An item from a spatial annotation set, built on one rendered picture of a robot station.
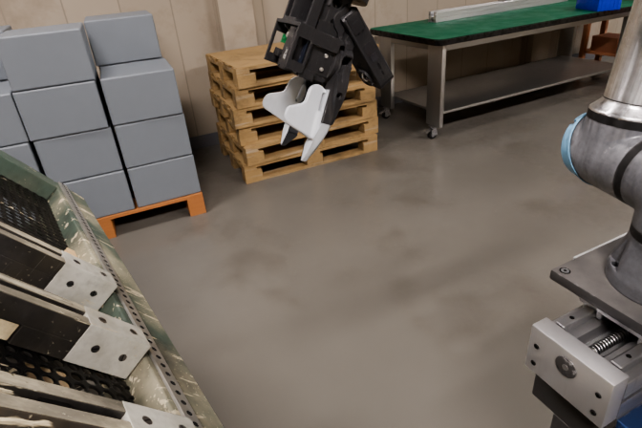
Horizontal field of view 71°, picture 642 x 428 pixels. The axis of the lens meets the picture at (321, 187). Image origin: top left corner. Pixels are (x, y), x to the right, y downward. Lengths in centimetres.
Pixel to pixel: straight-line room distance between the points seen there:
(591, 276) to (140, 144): 265
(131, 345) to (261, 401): 114
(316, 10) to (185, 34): 377
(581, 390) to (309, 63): 60
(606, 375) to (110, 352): 77
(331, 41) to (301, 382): 164
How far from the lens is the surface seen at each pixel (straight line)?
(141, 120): 303
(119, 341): 90
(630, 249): 84
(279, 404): 196
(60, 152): 307
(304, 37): 53
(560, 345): 80
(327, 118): 55
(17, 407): 60
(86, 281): 108
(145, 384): 91
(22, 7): 423
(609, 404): 80
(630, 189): 81
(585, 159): 87
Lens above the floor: 153
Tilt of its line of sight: 27 degrees down
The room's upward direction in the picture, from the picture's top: 5 degrees counter-clockwise
